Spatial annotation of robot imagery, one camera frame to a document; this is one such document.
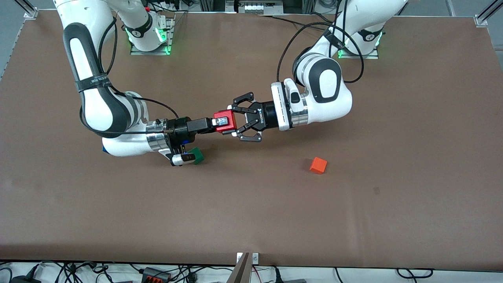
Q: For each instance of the white table edge bracket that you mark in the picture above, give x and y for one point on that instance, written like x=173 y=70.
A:
x=255 y=258

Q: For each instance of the black plug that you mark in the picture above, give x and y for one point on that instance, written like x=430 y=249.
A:
x=191 y=277

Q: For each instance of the aluminium frame profile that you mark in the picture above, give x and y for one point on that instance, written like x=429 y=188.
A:
x=487 y=13
x=27 y=10

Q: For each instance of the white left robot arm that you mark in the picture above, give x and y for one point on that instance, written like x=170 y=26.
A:
x=326 y=102

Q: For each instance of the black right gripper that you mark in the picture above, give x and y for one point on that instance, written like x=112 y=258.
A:
x=181 y=128

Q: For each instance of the grey control unit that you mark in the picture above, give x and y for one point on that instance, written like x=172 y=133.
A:
x=259 y=6

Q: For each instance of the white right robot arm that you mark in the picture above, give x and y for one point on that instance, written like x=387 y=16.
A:
x=98 y=110

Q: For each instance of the aluminium arm base plate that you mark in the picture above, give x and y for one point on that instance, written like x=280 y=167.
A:
x=135 y=51
x=369 y=56

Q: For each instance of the black power adapter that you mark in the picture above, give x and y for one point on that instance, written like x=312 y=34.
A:
x=25 y=279

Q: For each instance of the red wooden block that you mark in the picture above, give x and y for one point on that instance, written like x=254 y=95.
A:
x=226 y=122

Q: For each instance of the black power strip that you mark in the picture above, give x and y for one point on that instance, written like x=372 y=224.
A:
x=155 y=274

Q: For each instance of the grey camera post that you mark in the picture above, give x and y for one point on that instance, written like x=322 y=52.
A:
x=240 y=271

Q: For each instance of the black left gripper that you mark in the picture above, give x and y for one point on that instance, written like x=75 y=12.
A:
x=264 y=115

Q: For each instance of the green wooden block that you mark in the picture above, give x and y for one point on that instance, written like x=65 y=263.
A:
x=199 y=155

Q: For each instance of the orange wooden block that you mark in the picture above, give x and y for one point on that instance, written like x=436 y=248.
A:
x=318 y=165

